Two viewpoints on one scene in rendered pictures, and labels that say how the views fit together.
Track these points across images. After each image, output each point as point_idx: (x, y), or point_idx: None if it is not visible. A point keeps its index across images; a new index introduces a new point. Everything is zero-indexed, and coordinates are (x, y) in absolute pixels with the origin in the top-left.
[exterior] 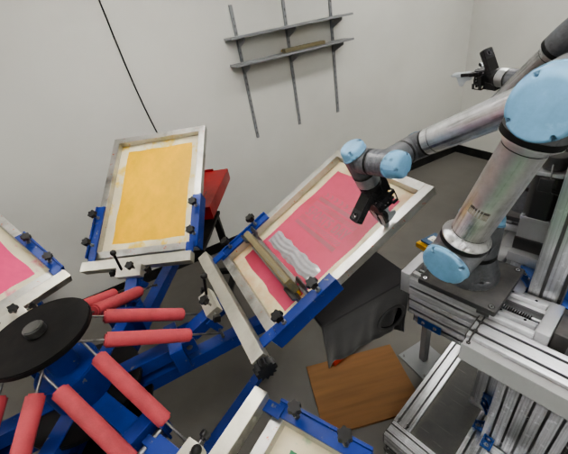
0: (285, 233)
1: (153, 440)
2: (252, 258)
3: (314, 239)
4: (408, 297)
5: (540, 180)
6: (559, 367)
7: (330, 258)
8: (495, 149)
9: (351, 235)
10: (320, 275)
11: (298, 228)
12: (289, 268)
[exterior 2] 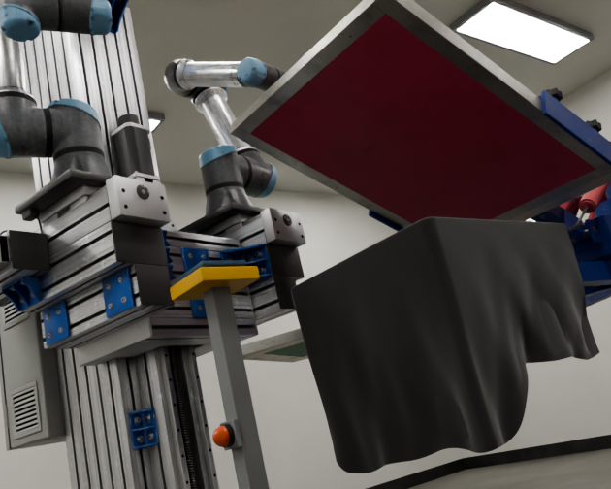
0: (485, 143)
1: None
2: (543, 170)
3: (420, 159)
4: (299, 254)
5: (149, 140)
6: None
7: (387, 185)
8: (225, 101)
9: (357, 163)
10: (400, 200)
11: (457, 139)
12: (454, 190)
